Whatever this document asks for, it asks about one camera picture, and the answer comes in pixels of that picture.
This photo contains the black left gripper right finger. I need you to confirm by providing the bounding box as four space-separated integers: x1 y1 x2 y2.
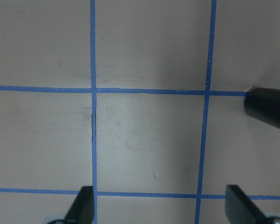
225 185 267 224

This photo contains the carried dark wine bottle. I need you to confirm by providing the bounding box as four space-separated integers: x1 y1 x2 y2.
244 88 280 129

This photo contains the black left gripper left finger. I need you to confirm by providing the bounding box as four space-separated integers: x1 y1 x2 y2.
64 186 94 224

